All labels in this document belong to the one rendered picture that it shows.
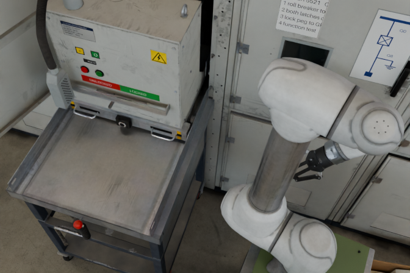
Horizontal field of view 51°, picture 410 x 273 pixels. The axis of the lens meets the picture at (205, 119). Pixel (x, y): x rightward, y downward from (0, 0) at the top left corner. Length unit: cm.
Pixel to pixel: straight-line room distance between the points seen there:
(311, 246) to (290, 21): 72
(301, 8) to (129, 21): 56
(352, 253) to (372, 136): 86
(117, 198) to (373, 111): 107
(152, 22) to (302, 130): 69
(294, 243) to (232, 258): 112
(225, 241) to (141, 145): 94
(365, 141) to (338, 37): 68
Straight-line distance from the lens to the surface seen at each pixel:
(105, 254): 232
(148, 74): 153
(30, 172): 181
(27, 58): 188
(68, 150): 182
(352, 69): 161
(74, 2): 152
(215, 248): 248
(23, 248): 264
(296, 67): 95
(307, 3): 145
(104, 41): 151
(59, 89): 166
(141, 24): 144
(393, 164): 203
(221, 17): 159
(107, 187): 170
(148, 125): 176
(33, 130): 288
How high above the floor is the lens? 233
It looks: 53 degrees down
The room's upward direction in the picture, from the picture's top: 3 degrees clockwise
